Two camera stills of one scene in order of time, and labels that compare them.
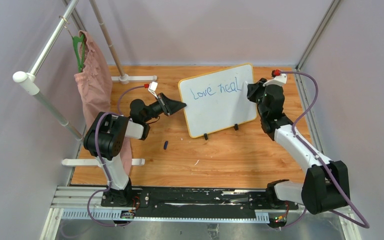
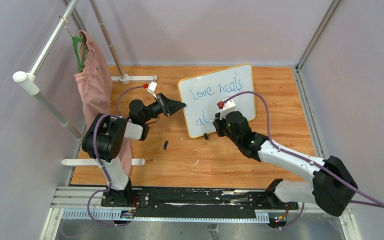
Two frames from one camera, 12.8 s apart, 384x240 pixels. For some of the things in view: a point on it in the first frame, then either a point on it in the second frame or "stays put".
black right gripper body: x=256 y=94 to x=222 y=125
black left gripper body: x=154 y=110 stays put
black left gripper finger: x=171 y=106 stays put
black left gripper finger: x=169 y=104 stays put
